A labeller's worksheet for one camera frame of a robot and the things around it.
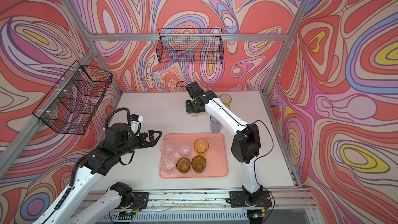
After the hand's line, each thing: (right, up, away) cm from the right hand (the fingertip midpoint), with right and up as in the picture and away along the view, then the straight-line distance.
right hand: (192, 112), depth 87 cm
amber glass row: (+5, -19, +1) cm, 20 cm away
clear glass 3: (-5, -22, +2) cm, 23 cm away
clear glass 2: (-14, -21, +1) cm, 25 cm away
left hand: (-16, -10, -16) cm, 25 cm away
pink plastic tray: (+1, -24, -1) cm, 24 cm away
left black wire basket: (-59, +2, -14) cm, 61 cm away
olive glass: (+4, -28, -3) cm, 28 cm away
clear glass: (-13, -29, -3) cm, 32 cm away
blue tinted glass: (+14, -8, +3) cm, 16 cm away
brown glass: (-5, -29, -4) cm, 29 cm away
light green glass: (+2, -2, +1) cm, 3 cm away
